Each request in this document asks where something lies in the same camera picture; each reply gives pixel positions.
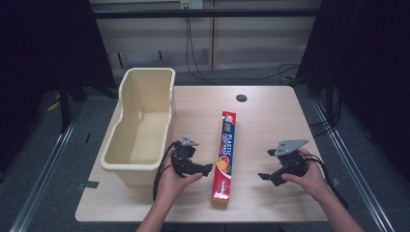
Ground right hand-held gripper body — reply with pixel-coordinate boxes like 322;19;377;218
274;138;310;178

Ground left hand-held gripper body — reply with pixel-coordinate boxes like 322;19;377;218
170;135;199;178

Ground red plastic wrap box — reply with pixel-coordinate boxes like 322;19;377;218
210;110;237;209

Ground cream plastic bin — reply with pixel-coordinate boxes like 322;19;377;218
100;67;177;189

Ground person's right hand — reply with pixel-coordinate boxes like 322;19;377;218
280;147;331;203

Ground person's left hand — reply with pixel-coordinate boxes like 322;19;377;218
156;157;204;207

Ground grey tape strip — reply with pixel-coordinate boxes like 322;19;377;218
76;180;100;190

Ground dark curtain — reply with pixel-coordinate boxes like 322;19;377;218
289;0;410;183
0;0;117;177

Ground black metal stand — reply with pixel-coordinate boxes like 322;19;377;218
57;72;73;133

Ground black horizontal bar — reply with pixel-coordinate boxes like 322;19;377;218
92;9;321;19

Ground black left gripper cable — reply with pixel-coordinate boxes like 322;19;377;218
152;141;179;203

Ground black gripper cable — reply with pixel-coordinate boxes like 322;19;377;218
303;153;350;210
152;141;179;203

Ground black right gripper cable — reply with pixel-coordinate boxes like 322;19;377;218
303;153;350;210

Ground black floor cables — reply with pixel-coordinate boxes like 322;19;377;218
308;93;343;138

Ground metal floor rail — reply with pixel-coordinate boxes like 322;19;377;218
309;96;396;232
9;117;78;232

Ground black hanging cable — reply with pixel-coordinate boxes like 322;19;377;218
185;17;302;86

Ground white wall socket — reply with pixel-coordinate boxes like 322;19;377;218
180;0;204;10

